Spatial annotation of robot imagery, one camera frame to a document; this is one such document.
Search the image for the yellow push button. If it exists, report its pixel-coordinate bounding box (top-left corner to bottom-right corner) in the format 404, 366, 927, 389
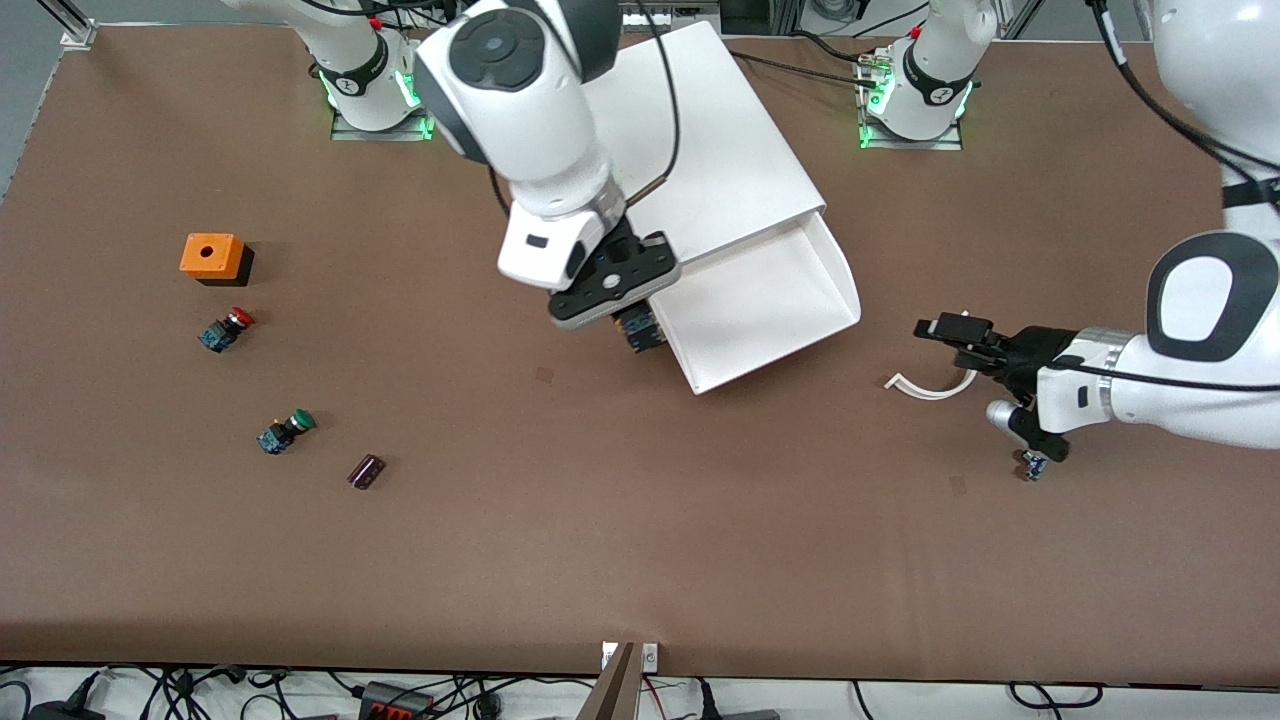
614, 305, 667, 354

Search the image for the white drawer with tall walls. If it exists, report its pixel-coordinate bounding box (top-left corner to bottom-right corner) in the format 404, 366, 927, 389
650, 212, 863, 397

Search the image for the white drawer cabinet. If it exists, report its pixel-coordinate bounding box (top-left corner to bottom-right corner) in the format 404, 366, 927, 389
575, 20, 829, 263

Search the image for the green push button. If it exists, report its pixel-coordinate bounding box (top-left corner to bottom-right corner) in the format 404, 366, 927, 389
257, 408, 317, 456

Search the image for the red push button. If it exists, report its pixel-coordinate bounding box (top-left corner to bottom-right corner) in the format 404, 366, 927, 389
198, 307, 256, 353

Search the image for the white curved plastic strip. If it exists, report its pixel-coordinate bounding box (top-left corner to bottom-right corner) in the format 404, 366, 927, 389
888, 368, 979, 401

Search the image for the grey socket strip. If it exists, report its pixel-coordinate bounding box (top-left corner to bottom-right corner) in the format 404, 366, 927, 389
620, 0, 721, 33

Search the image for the wooden plank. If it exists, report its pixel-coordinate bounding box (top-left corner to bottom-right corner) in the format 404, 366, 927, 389
578, 642, 643, 720

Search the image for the black red power strip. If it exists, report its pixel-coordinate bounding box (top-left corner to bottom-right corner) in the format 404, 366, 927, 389
360, 682, 436, 720

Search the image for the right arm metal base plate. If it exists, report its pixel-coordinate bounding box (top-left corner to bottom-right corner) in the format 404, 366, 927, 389
330, 40, 443, 143

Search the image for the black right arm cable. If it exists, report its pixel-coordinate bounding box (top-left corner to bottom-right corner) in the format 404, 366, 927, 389
490, 0, 683, 216

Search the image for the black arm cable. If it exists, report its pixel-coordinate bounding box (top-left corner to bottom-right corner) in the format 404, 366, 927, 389
490, 0, 683, 216
1040, 0, 1280, 393

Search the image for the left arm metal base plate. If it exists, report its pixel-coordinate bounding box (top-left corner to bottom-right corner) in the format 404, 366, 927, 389
858, 50, 966, 151

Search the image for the black cable behind cabinet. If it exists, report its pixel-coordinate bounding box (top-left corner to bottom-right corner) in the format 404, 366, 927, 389
735, 35, 883, 89

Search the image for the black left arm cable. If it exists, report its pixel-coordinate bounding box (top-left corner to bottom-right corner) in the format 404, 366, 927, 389
1040, 0, 1280, 393

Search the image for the black looped cable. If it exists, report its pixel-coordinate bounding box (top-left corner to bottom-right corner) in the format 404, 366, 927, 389
1008, 682, 1106, 710

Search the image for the orange button enclosure box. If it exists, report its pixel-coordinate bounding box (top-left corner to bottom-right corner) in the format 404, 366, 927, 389
180, 233, 254, 288

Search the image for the aluminium frame post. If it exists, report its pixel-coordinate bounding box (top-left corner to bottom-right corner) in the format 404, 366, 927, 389
40, 0, 99, 49

